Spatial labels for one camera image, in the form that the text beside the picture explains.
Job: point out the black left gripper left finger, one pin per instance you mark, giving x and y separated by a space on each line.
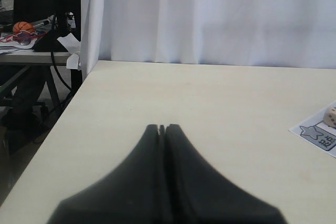
134 192

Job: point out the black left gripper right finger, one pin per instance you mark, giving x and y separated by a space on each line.
200 194

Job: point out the beige wooden die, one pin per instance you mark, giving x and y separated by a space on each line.
329 117

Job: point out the paper number game board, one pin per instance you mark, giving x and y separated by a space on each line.
314 131

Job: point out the grey background desk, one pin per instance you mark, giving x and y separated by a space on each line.
28 58

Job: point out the black monitor stand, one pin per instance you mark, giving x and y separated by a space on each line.
57 27

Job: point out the papers on background desk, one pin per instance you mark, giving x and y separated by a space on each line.
25 41

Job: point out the white curtain backdrop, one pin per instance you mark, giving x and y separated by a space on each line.
280 33

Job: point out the orange mini basketball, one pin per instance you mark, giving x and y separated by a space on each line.
23 26

